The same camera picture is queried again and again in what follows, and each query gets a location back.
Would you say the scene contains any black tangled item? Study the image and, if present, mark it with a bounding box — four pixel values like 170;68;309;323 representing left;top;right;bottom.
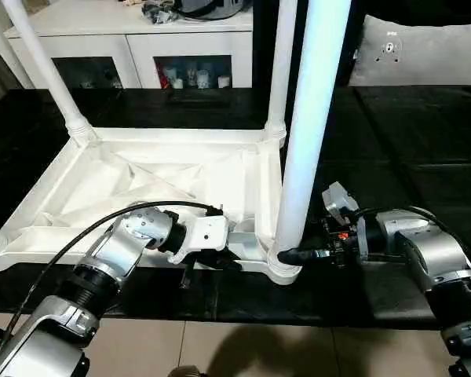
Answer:
141;0;181;25

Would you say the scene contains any white sideboard with glass doors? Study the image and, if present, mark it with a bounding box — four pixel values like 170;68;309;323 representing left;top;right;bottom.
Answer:
3;0;256;90

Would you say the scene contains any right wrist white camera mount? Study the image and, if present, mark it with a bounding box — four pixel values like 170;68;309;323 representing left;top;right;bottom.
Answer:
321;181;369;261

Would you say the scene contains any white plastic table top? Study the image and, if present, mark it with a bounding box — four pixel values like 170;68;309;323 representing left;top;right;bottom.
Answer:
0;126;304;287

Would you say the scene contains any black cabinet with orange label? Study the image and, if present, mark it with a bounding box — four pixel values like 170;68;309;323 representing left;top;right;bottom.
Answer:
253;0;368;90

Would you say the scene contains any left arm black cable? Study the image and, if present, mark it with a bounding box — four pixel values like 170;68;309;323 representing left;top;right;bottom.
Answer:
0;199;225;357

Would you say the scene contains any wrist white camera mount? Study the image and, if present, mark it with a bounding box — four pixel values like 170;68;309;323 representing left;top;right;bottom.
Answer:
166;214;232;269
321;181;369;261

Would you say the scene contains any grey pillow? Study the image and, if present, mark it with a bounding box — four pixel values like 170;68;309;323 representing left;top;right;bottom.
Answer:
347;13;471;88

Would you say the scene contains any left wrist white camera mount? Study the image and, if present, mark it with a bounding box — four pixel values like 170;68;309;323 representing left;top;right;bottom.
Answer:
166;214;232;269

